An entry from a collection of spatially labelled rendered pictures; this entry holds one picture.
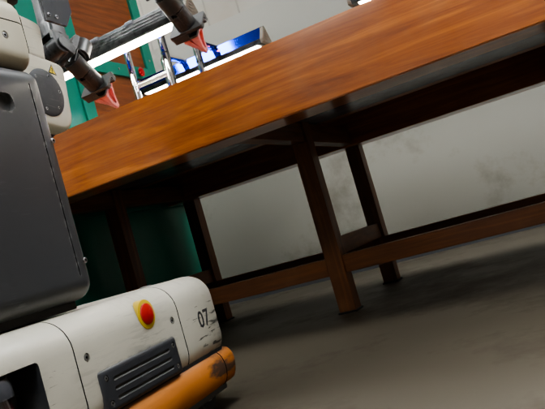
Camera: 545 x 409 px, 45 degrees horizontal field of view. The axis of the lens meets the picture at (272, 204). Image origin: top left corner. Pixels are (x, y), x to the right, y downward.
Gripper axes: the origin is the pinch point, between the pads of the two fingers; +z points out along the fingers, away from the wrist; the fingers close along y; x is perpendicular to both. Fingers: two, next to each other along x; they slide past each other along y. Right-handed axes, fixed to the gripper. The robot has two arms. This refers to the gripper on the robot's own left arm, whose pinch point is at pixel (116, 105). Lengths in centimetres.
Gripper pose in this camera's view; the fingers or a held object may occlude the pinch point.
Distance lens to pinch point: 208.9
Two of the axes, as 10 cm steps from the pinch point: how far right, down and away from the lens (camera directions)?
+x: -0.3, 7.8, -6.2
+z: 5.0, 5.5, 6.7
